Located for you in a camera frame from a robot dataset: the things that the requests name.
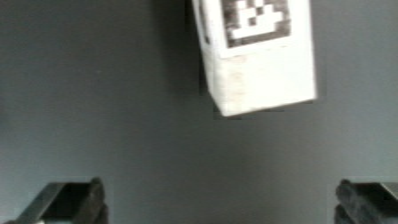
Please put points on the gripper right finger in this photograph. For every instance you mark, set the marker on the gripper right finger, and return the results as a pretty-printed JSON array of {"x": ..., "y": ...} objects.
[{"x": 369, "y": 203}]

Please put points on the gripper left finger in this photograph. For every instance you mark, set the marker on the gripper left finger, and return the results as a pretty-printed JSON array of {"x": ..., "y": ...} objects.
[{"x": 68, "y": 204}]

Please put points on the white leg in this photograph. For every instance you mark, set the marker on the white leg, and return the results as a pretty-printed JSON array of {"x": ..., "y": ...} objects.
[{"x": 258, "y": 53}]

